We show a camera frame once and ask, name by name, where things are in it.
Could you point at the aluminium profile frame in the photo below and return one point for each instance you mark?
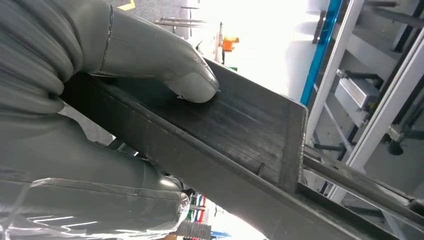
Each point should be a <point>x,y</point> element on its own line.
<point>381,109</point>

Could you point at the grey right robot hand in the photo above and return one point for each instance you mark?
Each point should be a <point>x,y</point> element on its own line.
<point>159,59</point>

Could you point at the blue beam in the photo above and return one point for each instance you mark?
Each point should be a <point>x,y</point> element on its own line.
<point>323,49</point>

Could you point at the orange object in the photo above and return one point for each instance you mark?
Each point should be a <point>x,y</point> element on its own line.
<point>230,43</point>

